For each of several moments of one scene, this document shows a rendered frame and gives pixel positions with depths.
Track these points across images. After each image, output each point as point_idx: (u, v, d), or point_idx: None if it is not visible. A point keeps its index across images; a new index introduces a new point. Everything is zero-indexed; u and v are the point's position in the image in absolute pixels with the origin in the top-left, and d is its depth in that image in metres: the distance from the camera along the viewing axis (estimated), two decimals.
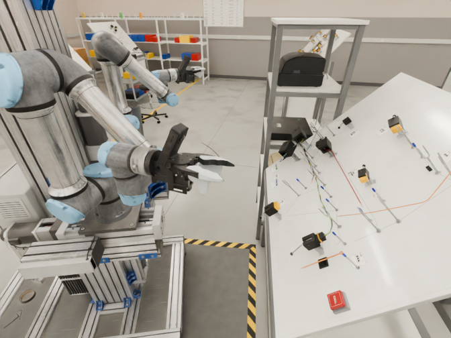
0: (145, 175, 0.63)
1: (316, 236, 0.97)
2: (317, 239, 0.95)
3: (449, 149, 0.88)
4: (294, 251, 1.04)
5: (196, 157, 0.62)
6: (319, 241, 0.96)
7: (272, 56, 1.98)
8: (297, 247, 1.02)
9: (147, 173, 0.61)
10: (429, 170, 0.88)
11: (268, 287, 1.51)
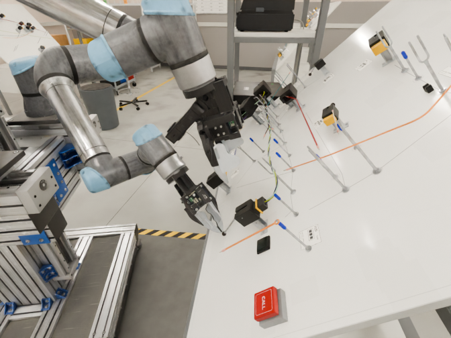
0: None
1: (254, 204, 0.63)
2: (254, 208, 0.61)
3: None
4: (226, 230, 0.69)
5: None
6: (258, 211, 0.61)
7: (239, 6, 1.63)
8: (230, 223, 0.68)
9: None
10: (429, 90, 0.54)
11: None
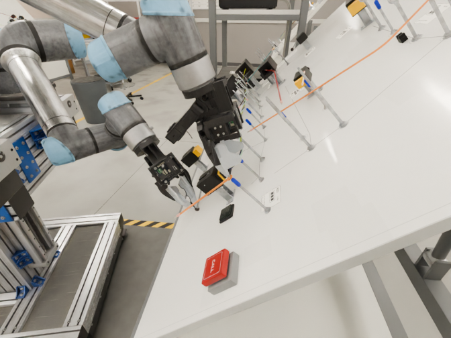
0: None
1: (217, 170, 0.58)
2: (216, 174, 0.57)
3: (437, 3, 0.49)
4: (197, 204, 0.65)
5: None
6: (219, 178, 0.57)
7: None
8: (198, 196, 0.63)
9: None
10: (403, 39, 0.49)
11: None
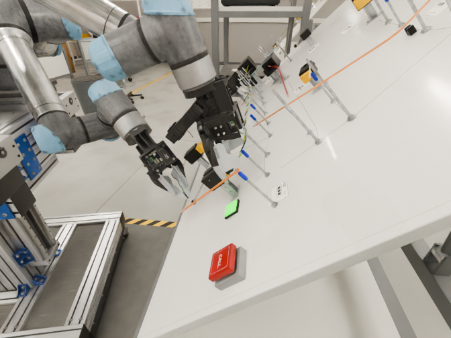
0: None
1: None
2: None
3: None
4: (195, 197, 0.64)
5: None
6: None
7: None
8: (198, 190, 0.62)
9: None
10: (412, 32, 0.48)
11: None
